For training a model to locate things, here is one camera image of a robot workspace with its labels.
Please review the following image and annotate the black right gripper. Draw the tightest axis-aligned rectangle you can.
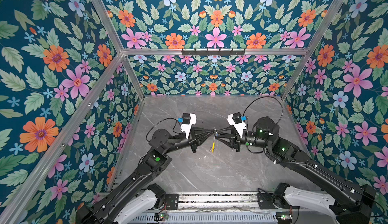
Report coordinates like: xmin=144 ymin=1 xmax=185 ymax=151
xmin=216 ymin=125 xmax=271 ymax=153

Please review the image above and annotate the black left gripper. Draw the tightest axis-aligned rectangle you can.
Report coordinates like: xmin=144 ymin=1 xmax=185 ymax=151
xmin=164 ymin=126 xmax=215 ymax=155

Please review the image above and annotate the large keyring with yellow sleeve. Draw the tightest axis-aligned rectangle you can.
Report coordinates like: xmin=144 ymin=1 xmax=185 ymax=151
xmin=211 ymin=130 xmax=217 ymax=153

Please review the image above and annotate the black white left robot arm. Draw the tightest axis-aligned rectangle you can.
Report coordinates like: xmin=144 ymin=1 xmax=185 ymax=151
xmin=75 ymin=127 xmax=213 ymax=224

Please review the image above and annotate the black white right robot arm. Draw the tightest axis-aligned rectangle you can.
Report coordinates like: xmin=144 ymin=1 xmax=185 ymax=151
xmin=215 ymin=114 xmax=376 ymax=224

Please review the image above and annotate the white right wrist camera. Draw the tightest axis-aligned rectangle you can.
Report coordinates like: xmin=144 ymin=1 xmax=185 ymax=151
xmin=227 ymin=112 xmax=247 ymax=137

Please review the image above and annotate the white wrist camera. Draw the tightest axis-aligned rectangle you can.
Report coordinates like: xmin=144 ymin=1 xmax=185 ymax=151
xmin=227 ymin=112 xmax=247 ymax=137
xmin=179 ymin=113 xmax=197 ymax=139

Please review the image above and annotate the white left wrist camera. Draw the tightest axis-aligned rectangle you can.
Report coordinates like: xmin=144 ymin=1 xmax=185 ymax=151
xmin=179 ymin=113 xmax=197 ymax=139

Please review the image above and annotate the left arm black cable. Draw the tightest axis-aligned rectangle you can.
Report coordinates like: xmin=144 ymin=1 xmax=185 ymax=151
xmin=145 ymin=117 xmax=182 ymax=143

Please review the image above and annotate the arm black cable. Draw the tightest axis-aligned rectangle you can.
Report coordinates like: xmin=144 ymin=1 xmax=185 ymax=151
xmin=242 ymin=96 xmax=284 ymax=125
xmin=145 ymin=117 xmax=182 ymax=143

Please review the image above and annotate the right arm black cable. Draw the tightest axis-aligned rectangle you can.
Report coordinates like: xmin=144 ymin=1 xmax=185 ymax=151
xmin=242 ymin=96 xmax=284 ymax=125

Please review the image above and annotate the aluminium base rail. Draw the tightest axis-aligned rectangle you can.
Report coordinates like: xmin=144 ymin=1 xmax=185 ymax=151
xmin=93 ymin=191 xmax=334 ymax=213

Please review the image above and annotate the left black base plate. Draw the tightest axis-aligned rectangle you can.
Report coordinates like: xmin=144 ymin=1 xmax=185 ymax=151
xmin=152 ymin=193 xmax=179 ymax=210

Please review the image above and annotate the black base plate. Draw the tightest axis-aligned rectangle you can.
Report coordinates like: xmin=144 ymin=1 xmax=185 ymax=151
xmin=257 ymin=192 xmax=299 ymax=210
xmin=152 ymin=193 xmax=179 ymax=210

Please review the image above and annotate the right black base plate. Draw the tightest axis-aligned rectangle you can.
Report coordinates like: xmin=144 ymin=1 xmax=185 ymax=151
xmin=257 ymin=192 xmax=299 ymax=210

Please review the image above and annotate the white vented cable duct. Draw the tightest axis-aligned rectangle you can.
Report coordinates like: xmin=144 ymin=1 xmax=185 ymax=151
xmin=131 ymin=212 xmax=278 ymax=224

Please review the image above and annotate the black hook rail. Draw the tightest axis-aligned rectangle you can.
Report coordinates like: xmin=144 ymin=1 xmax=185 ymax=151
xmin=181 ymin=48 xmax=246 ymax=57

